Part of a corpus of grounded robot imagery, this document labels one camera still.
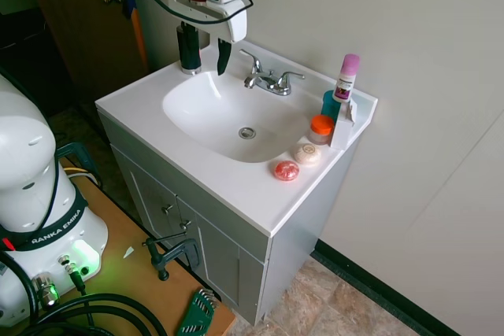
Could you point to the red round soap bar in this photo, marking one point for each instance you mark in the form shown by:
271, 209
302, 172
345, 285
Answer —
286, 170

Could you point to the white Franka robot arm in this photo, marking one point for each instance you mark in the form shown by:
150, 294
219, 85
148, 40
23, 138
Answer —
27, 178

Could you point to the jar with orange lid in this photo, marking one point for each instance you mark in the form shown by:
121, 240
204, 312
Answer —
321, 128

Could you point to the beige round soap bar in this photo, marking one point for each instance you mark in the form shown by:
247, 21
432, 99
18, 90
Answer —
306, 153

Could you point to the chrome sink faucet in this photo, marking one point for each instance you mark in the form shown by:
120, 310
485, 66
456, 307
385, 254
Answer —
271, 83

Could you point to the chrome sink drain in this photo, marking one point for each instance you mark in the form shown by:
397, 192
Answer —
247, 132

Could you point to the white bottle with pink cap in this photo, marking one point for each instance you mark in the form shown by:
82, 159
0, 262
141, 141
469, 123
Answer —
346, 78

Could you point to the green hex key set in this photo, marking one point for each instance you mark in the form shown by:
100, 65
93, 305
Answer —
197, 312

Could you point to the white bathroom sink vanity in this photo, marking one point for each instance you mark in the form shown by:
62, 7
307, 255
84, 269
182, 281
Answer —
204, 115

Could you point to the small white carton box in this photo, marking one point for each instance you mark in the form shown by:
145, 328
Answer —
342, 127

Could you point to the teal plastic cup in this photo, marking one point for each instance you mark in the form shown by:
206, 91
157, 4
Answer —
330, 105

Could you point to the grey vanity cabinet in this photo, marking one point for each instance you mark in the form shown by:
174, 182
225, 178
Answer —
220, 249

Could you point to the brown wooden door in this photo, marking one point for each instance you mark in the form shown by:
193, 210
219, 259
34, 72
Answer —
78, 29

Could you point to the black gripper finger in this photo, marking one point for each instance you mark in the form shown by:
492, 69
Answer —
223, 56
190, 31

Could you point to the black metal C-clamp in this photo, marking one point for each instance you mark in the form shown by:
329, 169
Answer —
173, 251

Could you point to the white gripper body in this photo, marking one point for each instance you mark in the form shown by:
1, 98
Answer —
236, 21

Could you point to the silver round base connector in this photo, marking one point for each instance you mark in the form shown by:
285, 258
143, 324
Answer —
45, 289

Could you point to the small metal cabinet knob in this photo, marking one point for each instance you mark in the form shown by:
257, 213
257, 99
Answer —
186, 224
168, 208

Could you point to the dark teal metal frame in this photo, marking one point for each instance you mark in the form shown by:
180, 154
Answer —
80, 159

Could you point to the white paper scrap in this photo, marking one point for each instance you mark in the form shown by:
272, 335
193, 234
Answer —
128, 252

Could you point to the black wall baseboard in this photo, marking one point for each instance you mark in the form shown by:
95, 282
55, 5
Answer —
393, 292

